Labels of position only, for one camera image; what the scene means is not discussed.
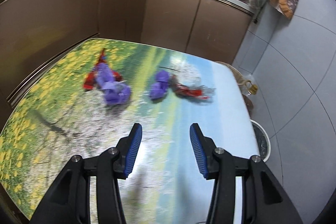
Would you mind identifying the purple wrapper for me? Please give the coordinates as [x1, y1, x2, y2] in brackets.
[149, 70, 169, 100]
[96, 62, 132, 106]

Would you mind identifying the red snack wrapper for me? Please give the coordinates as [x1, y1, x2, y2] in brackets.
[83, 48, 123, 90]

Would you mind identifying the red clear plastic wrapper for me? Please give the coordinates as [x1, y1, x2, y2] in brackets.
[169, 75, 215, 100]

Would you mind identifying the white round trash bin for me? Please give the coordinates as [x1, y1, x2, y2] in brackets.
[251, 119, 271, 162]

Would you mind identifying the cooking oil bottle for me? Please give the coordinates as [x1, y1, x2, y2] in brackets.
[241, 75, 259, 97]

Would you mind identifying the beige lined waste basket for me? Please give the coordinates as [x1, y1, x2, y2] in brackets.
[217, 61, 254, 114]

